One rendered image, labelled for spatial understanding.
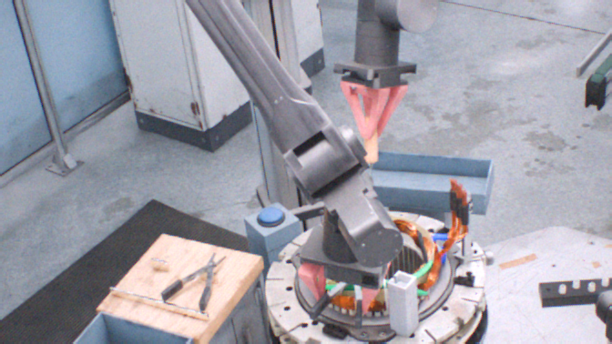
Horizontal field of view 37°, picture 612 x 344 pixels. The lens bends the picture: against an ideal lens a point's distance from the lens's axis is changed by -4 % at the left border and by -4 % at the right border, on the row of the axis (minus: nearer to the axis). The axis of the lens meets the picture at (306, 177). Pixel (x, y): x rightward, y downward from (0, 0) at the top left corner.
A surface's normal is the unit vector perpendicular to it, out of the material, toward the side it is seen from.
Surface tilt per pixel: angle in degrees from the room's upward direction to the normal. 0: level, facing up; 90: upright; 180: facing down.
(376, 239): 95
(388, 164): 90
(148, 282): 0
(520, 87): 0
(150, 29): 90
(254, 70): 74
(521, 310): 0
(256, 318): 90
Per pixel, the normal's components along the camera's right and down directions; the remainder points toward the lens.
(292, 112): 0.13, 0.29
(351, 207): -0.42, -0.56
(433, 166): -0.29, 0.57
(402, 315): -0.59, 0.50
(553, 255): -0.11, -0.82
